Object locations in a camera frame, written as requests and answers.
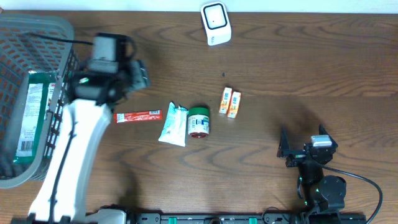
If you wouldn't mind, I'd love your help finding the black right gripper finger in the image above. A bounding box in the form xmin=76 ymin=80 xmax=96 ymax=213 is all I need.
xmin=277 ymin=128 xmax=290 ymax=157
xmin=318 ymin=124 xmax=332 ymax=142

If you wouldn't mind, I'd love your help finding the red snack stick packet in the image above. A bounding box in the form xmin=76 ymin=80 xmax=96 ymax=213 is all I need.
xmin=113 ymin=110 xmax=163 ymax=123

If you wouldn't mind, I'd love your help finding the orange small box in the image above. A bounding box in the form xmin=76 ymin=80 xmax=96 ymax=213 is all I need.
xmin=219 ymin=87 xmax=233 ymax=114
xmin=227 ymin=91 xmax=241 ymax=118

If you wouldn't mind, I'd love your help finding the white mint wipes pack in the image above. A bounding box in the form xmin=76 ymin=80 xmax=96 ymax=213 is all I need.
xmin=159 ymin=101 xmax=188 ymax=147

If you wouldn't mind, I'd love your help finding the green lid jar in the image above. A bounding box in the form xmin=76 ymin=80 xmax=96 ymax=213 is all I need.
xmin=188 ymin=107 xmax=210 ymax=138

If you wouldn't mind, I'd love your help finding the green white gloves package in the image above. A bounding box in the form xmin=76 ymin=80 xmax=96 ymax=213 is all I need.
xmin=13 ymin=72 xmax=57 ymax=164

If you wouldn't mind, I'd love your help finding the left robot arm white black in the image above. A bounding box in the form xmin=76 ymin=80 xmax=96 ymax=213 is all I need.
xmin=11 ymin=60 xmax=149 ymax=223

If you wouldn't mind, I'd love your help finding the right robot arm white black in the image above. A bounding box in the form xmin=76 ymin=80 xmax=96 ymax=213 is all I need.
xmin=277 ymin=125 xmax=346 ymax=223

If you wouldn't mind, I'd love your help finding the white barcode scanner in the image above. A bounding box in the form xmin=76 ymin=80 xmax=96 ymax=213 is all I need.
xmin=200 ymin=1 xmax=232 ymax=46

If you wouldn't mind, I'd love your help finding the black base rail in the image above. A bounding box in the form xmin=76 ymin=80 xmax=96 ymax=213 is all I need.
xmin=92 ymin=213 xmax=366 ymax=224

